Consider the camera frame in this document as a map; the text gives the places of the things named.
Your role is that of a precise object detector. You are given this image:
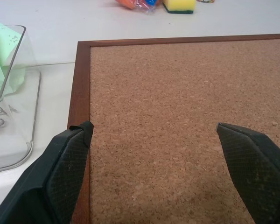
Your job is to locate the clear plastic container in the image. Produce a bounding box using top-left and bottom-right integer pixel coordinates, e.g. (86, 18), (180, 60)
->
(0, 24), (42, 175)

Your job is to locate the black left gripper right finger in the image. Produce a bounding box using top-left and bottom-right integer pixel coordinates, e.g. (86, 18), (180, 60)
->
(215, 122), (280, 224)

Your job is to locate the yellow and green sponge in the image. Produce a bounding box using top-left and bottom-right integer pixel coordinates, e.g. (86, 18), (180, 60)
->
(162, 0), (197, 14)

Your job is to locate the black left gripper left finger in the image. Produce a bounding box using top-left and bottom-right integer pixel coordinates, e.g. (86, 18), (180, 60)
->
(0, 120), (94, 224)

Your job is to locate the clear bag of orange balls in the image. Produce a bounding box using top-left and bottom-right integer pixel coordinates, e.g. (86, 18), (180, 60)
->
(113, 0), (164, 15)

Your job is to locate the wood framed cork board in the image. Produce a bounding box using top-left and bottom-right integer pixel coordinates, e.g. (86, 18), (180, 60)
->
(67, 33), (280, 224)

